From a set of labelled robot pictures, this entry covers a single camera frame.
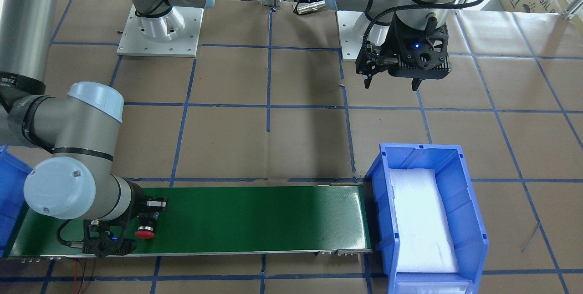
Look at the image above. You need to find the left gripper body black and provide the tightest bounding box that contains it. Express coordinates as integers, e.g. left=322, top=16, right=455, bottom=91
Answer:
left=355, top=13, right=451, bottom=80

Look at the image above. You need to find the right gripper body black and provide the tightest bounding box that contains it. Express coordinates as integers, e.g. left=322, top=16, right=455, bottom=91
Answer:
left=82, top=182, right=169, bottom=258

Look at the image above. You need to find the red push button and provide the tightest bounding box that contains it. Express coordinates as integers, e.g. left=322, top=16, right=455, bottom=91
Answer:
left=134, top=212, right=159, bottom=240

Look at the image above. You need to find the blue bin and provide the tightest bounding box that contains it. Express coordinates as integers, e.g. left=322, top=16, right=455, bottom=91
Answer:
left=0, top=146, right=32, bottom=258
left=367, top=143, right=489, bottom=294

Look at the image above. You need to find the green conveyor belt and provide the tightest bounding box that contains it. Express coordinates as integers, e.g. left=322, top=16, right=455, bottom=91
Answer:
left=5, top=186, right=371, bottom=258

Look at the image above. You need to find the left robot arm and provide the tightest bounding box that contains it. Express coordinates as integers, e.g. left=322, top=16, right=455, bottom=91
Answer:
left=325, top=0, right=465, bottom=91

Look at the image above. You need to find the white foam pad bin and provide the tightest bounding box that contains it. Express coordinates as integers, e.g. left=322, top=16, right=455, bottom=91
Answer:
left=389, top=169, right=460, bottom=273

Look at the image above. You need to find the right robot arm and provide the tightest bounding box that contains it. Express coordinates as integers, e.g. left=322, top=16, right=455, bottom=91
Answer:
left=1, top=0, right=167, bottom=257

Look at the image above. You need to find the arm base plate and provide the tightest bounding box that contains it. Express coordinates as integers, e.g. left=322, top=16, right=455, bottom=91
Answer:
left=337, top=10, right=389, bottom=62
left=117, top=6, right=204, bottom=57

